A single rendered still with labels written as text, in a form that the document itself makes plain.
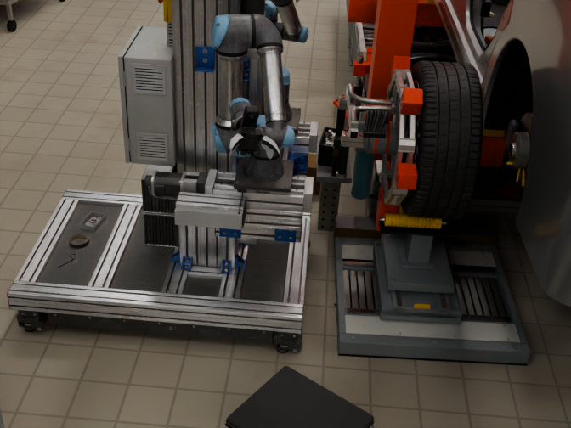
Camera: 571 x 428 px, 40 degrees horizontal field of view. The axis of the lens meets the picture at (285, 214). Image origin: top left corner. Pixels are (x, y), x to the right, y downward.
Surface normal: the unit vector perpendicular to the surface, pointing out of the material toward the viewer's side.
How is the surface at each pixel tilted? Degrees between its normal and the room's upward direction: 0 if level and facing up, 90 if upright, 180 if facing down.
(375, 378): 0
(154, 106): 90
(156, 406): 0
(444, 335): 0
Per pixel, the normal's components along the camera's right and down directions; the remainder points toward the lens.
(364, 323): 0.05, -0.83
